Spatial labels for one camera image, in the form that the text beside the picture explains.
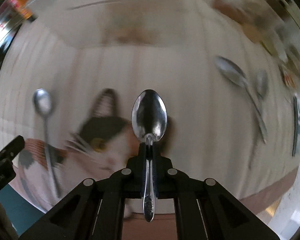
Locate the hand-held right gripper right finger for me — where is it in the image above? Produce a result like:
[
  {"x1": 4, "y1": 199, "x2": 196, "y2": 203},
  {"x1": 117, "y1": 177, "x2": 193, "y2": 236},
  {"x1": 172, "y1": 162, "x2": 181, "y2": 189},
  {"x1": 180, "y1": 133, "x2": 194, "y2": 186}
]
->
[{"x1": 152, "y1": 145, "x2": 281, "y2": 240}]

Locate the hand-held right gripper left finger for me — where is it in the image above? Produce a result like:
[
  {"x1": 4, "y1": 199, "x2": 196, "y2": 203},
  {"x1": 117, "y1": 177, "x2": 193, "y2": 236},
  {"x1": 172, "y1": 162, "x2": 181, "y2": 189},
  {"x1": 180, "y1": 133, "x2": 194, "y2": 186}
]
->
[{"x1": 19, "y1": 142, "x2": 147, "y2": 240}]

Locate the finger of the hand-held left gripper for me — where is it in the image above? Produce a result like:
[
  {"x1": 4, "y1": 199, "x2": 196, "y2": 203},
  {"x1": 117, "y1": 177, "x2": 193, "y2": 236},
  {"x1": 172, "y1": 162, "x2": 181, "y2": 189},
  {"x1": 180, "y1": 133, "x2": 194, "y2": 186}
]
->
[{"x1": 0, "y1": 135, "x2": 25, "y2": 160}]

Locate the metal spoon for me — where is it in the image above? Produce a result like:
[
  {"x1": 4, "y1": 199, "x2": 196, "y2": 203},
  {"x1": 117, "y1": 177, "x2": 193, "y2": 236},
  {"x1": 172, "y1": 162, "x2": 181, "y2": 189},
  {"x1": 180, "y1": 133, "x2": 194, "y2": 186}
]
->
[
  {"x1": 255, "y1": 69, "x2": 270, "y2": 100},
  {"x1": 214, "y1": 56, "x2": 268, "y2": 144},
  {"x1": 131, "y1": 89, "x2": 168, "y2": 223},
  {"x1": 32, "y1": 88, "x2": 62, "y2": 198}
]

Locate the clear plastic container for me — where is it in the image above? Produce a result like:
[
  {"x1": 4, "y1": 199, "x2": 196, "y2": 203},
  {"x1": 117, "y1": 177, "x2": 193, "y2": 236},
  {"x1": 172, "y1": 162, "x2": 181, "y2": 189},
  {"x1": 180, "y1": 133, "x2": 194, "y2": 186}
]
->
[{"x1": 27, "y1": 0, "x2": 215, "y2": 49}]

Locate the striped tablecloth with cat print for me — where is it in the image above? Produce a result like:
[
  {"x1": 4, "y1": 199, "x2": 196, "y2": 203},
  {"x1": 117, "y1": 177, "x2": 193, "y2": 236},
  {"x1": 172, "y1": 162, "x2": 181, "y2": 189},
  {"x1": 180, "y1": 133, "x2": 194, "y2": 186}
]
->
[{"x1": 0, "y1": 17, "x2": 300, "y2": 240}]

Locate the blue smartphone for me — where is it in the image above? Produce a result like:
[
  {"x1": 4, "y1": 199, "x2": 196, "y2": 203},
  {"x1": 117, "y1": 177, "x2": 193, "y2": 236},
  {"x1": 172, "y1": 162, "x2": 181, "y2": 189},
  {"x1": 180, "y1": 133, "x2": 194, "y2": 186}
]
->
[{"x1": 291, "y1": 95, "x2": 300, "y2": 157}]

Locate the small printed card box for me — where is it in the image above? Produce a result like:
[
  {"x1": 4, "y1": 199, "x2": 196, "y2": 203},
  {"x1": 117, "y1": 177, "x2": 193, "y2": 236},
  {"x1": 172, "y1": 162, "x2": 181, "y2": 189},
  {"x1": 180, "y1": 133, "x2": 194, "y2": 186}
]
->
[{"x1": 280, "y1": 64, "x2": 297, "y2": 88}]

